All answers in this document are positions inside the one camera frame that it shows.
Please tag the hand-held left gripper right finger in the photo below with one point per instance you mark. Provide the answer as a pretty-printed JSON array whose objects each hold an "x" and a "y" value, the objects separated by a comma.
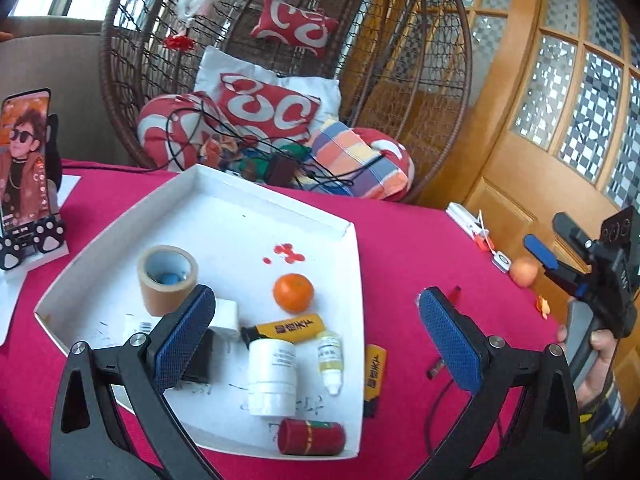
[{"x": 450, "y": 335}]

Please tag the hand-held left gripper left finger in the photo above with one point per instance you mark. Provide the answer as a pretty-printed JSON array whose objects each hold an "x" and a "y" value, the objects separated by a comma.
[{"x": 182, "y": 340}]

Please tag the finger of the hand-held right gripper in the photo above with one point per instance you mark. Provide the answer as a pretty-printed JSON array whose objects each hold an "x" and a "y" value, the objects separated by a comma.
[
  {"x": 542, "y": 252},
  {"x": 572, "y": 232}
]

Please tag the black power adapter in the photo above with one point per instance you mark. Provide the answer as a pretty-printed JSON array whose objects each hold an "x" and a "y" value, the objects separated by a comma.
[{"x": 200, "y": 360}]

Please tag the brown tape roll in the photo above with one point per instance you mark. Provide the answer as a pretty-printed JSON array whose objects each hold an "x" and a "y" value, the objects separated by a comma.
[{"x": 162, "y": 300}]

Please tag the white charger plug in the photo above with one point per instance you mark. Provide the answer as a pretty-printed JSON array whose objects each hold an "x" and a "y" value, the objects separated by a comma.
[{"x": 225, "y": 317}]

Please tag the orange tangerine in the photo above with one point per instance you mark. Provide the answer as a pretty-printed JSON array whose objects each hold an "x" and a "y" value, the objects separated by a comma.
[
  {"x": 293, "y": 292},
  {"x": 523, "y": 271}
]

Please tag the white cardboard tray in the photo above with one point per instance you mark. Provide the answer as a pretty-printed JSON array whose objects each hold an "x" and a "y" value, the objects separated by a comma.
[{"x": 240, "y": 230}]

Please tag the red cylinder can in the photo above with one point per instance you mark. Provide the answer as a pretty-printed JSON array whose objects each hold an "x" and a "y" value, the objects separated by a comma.
[{"x": 310, "y": 437}]

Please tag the person's right forearm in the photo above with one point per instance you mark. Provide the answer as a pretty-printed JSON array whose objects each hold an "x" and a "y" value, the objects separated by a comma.
[{"x": 602, "y": 430}]

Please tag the person's right hand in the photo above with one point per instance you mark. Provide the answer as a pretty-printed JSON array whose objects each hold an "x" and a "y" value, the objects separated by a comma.
[{"x": 597, "y": 370}]

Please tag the small white device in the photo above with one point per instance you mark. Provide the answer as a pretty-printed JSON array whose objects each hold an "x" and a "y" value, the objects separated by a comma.
[{"x": 501, "y": 261}]

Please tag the orange peel piece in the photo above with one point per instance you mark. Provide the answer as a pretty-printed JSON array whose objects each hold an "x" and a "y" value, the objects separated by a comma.
[{"x": 543, "y": 306}]

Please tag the red clip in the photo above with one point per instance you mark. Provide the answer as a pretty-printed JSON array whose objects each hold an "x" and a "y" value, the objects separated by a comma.
[{"x": 484, "y": 242}]

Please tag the yellow black lighter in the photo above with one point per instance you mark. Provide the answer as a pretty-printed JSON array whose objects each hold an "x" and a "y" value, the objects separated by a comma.
[
  {"x": 282, "y": 329},
  {"x": 375, "y": 370}
]

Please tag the white tissue pack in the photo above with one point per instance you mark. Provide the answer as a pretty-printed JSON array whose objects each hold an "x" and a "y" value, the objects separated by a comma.
[{"x": 462, "y": 216}]

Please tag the white pill bottle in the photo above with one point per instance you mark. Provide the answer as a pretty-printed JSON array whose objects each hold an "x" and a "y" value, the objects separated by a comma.
[{"x": 272, "y": 375}]

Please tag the pink tablecloth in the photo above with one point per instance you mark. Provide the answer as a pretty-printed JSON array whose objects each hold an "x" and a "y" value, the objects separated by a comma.
[{"x": 410, "y": 240}]

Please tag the small dropper bottle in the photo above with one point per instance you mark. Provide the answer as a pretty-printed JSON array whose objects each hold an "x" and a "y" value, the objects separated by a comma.
[{"x": 330, "y": 355}]

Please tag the wooden door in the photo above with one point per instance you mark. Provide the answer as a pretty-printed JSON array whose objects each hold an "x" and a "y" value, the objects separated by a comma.
[{"x": 550, "y": 85}]

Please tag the smartphone on stand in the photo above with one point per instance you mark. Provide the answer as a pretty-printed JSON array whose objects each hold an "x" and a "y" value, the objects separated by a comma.
[{"x": 47, "y": 242}]

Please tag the red white round cushion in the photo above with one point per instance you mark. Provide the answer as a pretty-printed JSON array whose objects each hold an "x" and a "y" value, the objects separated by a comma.
[
  {"x": 397, "y": 165},
  {"x": 160, "y": 130}
]

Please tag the white paper sheet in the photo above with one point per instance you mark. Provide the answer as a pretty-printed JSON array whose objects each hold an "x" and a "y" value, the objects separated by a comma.
[{"x": 10, "y": 305}]

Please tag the dark brown electronics box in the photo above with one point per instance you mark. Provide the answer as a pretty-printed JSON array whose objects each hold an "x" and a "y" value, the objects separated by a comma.
[{"x": 280, "y": 169}]

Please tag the striped plaid cushion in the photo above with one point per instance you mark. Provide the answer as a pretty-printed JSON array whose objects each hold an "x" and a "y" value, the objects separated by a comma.
[{"x": 350, "y": 155}]

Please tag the smartphone showing video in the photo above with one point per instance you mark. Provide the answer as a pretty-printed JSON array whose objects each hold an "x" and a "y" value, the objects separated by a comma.
[{"x": 25, "y": 160}]

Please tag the wicker hanging chair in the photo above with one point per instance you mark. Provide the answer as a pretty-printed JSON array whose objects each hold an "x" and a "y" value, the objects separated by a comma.
[{"x": 400, "y": 60}]

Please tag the beige sofa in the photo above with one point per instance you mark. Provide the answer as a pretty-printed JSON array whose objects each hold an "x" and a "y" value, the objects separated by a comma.
[{"x": 60, "y": 90}]

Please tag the small red ornament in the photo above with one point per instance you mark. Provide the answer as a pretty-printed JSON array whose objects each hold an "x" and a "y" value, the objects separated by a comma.
[{"x": 178, "y": 41}]

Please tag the small red white cushion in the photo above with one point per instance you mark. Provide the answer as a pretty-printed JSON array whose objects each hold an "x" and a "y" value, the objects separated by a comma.
[{"x": 295, "y": 22}]

